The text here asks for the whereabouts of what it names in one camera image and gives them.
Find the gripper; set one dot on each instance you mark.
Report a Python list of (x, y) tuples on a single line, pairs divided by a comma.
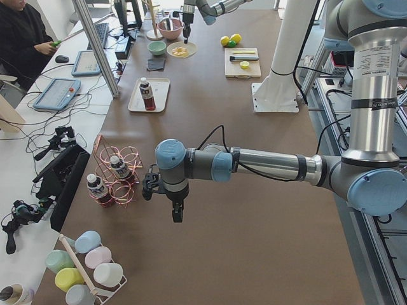
[(187, 18), (175, 199)]

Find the cream plate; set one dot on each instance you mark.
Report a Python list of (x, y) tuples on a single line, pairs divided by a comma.
[(191, 47)]

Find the yellow glazed donut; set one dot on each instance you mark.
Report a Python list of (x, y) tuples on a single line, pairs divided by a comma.
[(180, 52)]

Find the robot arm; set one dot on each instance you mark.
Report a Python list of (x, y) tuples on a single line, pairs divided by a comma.
[(366, 175), (208, 12)]

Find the cream serving tray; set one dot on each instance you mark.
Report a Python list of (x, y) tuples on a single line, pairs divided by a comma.
[(160, 88)]

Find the pink bowl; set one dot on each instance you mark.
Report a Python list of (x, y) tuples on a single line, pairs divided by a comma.
[(170, 28)]

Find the mint green bowl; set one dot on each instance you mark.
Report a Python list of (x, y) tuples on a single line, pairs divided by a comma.
[(157, 48)]

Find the dark grey cloth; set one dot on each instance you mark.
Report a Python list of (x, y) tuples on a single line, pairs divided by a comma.
[(156, 64)]

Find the green lime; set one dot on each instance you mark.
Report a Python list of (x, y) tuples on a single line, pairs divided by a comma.
[(231, 44)]

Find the wooden cutting board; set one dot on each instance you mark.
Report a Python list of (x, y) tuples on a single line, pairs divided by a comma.
[(233, 70)]

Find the dark red drink bottle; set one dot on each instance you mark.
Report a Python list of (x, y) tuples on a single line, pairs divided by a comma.
[(147, 94)]

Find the halved lemon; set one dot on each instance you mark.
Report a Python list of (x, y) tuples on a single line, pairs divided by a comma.
[(244, 65)]

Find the bottle in rack upper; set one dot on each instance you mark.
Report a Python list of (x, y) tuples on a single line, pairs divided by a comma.
[(119, 167)]

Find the bottle in rack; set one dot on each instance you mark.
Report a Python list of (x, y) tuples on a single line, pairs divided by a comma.
[(98, 190), (119, 167)]

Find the bottle in rack lower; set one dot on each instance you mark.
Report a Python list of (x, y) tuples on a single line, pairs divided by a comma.
[(98, 190)]

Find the black keyboard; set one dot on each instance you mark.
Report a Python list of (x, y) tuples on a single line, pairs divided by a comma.
[(102, 30)]

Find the pink cup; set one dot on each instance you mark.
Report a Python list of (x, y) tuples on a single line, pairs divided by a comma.
[(98, 256)]

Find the white cup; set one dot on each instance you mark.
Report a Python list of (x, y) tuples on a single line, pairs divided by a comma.
[(108, 274)]

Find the blue cup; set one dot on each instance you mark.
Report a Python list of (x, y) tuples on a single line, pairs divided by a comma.
[(88, 241)]

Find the blue teach pendant far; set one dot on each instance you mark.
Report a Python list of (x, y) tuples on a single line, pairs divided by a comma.
[(85, 65)]

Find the blue teach pendant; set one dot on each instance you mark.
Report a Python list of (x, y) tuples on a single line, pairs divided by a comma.
[(58, 94), (85, 65)]

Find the white cup rack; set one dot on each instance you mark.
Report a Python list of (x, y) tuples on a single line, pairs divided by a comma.
[(103, 294)]

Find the black computer mouse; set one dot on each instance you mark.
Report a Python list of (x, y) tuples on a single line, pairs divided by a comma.
[(61, 59)]

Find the grey cup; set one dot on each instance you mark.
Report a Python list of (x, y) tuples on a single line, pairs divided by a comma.
[(79, 295)]

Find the green cup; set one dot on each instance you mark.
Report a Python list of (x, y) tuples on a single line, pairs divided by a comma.
[(57, 260)]

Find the yellow cup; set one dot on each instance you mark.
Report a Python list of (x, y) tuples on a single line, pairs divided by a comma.
[(68, 277)]

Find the blue teach pendant near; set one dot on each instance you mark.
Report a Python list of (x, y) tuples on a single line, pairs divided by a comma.
[(58, 94)]

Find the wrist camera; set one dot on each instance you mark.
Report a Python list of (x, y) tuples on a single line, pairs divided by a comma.
[(152, 183)]

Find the knife with black handle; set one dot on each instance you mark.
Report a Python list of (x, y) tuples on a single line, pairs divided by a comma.
[(240, 58)]

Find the copper wire bottle rack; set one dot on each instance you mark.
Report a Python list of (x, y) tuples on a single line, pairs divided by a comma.
[(122, 191)]

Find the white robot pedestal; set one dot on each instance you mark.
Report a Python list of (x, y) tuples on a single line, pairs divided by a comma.
[(278, 91)]

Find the aluminium frame post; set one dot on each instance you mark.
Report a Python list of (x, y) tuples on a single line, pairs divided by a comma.
[(84, 16)]

